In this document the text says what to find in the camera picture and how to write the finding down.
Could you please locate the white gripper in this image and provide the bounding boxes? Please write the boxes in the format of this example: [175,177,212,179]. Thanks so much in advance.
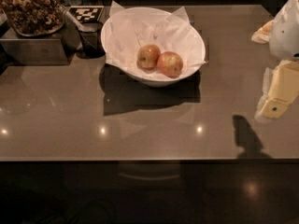
[251,0,299,123]

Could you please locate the red-yellow apple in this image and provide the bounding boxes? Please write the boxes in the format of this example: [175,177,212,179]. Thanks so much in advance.
[137,44,161,69]
[157,51,183,78]

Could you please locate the white bowl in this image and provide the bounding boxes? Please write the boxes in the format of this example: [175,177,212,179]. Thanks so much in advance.
[100,6,206,89]

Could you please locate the white paper liner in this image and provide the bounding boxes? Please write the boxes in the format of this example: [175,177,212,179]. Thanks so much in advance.
[106,0,207,82]

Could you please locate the black cup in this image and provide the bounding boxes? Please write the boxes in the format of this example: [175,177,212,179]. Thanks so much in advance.
[78,21,106,58]

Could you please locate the black-white fiducial marker card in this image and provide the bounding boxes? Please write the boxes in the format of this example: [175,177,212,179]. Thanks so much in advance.
[68,6,104,23]

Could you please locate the metal spoon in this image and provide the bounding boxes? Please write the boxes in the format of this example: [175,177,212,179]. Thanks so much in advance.
[59,5,96,33]

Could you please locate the dark metal box stand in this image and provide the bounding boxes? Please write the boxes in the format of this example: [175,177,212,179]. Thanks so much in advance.
[0,25,80,66]

